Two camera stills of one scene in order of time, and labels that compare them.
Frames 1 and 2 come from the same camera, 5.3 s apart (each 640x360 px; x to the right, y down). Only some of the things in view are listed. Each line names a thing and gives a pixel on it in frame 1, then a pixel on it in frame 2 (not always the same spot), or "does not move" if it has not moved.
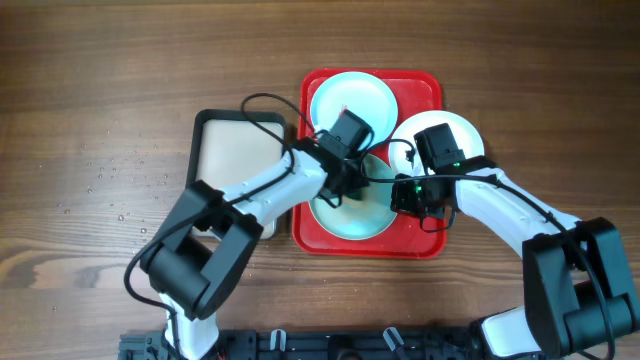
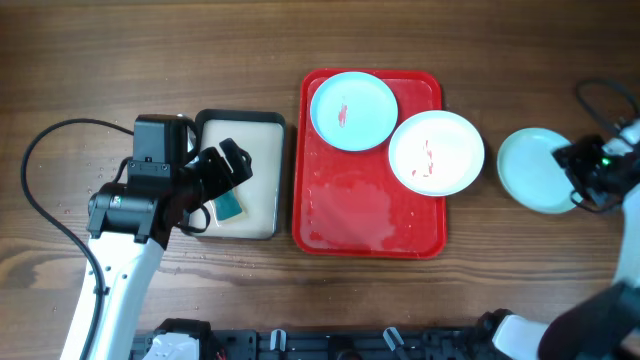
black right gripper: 400,202 to 578,160
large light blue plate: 364,218 to 529,174
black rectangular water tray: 231,146 does not move
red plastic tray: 417,92 does not move
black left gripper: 351,178 to 224,176
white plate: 403,151 does not move
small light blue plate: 365,95 does not move
